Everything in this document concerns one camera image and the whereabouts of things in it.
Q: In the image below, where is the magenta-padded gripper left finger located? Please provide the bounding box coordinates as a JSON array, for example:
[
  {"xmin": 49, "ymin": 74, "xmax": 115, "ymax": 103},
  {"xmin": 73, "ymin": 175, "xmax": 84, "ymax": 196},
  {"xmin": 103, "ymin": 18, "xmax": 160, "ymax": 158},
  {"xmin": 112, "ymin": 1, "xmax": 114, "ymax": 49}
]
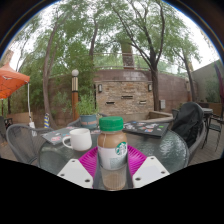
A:
[{"xmin": 57, "ymin": 146, "xmax": 101, "ymax": 190}]

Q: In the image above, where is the dark metal chair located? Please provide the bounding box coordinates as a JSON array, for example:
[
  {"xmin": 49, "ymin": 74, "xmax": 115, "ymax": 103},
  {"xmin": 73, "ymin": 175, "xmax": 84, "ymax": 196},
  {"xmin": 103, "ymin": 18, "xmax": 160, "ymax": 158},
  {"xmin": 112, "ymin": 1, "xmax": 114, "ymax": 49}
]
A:
[{"xmin": 203, "ymin": 113, "xmax": 224, "ymax": 151}]

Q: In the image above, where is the wooden lamp post white globe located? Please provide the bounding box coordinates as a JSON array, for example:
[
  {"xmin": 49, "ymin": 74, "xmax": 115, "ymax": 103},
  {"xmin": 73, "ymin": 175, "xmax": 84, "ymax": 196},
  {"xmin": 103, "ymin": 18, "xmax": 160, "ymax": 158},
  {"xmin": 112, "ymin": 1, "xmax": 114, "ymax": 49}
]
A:
[{"xmin": 71, "ymin": 68, "xmax": 80, "ymax": 122}]

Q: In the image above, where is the grey mesh patio chair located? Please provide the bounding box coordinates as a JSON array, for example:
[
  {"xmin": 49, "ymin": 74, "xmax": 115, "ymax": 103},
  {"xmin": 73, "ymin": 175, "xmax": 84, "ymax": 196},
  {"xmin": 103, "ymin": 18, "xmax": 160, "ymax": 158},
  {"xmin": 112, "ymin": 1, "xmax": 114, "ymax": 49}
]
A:
[
  {"xmin": 186, "ymin": 119, "xmax": 208, "ymax": 164},
  {"xmin": 68, "ymin": 113, "xmax": 108, "ymax": 128},
  {"xmin": 5, "ymin": 123, "xmax": 54, "ymax": 165}
]

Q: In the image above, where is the white ceramic mug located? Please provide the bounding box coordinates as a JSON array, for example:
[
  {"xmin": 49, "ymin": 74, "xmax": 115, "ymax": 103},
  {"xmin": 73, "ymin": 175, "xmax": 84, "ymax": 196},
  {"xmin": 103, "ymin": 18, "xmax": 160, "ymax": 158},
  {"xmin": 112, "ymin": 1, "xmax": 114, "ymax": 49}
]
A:
[{"xmin": 62, "ymin": 127, "xmax": 93, "ymax": 152}]

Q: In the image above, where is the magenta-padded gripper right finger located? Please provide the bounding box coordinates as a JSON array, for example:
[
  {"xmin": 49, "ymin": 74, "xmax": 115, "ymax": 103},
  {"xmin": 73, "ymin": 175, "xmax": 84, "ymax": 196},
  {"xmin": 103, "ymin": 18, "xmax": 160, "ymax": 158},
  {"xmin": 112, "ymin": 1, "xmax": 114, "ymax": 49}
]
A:
[{"xmin": 125, "ymin": 145, "xmax": 170, "ymax": 190}]

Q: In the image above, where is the black laptop with stickers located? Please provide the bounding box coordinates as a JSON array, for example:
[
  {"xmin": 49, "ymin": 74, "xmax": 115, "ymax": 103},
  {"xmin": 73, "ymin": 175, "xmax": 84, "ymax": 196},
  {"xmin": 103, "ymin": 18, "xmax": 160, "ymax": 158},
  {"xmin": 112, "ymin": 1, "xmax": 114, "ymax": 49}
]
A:
[{"xmin": 122, "ymin": 120, "xmax": 170, "ymax": 138}]

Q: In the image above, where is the orange patio umbrella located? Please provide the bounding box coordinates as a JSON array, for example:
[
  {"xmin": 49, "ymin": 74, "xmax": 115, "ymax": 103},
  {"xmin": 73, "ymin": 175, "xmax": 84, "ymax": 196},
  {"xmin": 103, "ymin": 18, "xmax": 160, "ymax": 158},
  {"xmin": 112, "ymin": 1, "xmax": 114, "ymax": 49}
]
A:
[{"xmin": 0, "ymin": 62, "xmax": 36, "ymax": 129}]

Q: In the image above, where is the green-capped coffee drink bottle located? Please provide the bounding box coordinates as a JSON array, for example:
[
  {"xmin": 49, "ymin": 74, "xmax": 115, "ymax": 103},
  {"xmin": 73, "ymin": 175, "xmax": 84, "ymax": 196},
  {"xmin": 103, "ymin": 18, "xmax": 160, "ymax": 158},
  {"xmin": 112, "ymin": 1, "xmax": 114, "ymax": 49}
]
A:
[{"xmin": 96, "ymin": 116, "xmax": 129, "ymax": 192}]

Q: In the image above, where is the dark-trunked branching green tree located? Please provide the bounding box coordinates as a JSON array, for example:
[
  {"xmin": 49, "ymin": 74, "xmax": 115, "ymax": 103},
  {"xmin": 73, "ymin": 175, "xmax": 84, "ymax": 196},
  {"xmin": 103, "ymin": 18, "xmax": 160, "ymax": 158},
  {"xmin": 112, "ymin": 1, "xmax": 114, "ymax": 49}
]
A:
[{"xmin": 109, "ymin": 0, "xmax": 201, "ymax": 113}]

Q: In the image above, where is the blue yellow striped cone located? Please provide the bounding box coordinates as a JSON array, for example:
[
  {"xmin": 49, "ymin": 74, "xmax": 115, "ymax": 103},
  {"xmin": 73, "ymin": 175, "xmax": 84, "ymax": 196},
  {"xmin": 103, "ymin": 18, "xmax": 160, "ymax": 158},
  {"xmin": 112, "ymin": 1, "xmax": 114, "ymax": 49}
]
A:
[{"xmin": 43, "ymin": 113, "xmax": 51, "ymax": 129}]

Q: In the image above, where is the tall leaning green tree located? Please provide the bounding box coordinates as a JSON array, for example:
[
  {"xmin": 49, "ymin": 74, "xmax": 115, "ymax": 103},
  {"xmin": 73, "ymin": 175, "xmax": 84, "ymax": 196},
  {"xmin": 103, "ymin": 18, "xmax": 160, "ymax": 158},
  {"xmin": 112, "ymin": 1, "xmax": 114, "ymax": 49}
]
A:
[{"xmin": 19, "ymin": 3, "xmax": 88, "ymax": 129}]

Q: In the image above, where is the black jacket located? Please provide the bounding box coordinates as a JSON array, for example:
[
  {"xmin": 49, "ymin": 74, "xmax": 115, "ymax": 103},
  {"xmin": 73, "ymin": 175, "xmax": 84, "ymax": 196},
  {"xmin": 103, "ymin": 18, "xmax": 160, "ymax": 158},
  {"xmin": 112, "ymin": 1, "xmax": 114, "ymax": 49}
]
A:
[{"xmin": 171, "ymin": 101, "xmax": 205, "ymax": 148}]

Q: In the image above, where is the green plant in blue pot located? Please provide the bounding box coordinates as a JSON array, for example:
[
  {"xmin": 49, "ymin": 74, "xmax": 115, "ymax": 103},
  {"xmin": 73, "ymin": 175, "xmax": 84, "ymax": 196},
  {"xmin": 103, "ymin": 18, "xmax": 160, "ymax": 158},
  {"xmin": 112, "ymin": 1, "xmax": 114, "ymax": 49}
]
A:
[{"xmin": 75, "ymin": 94, "xmax": 101, "ymax": 130}]

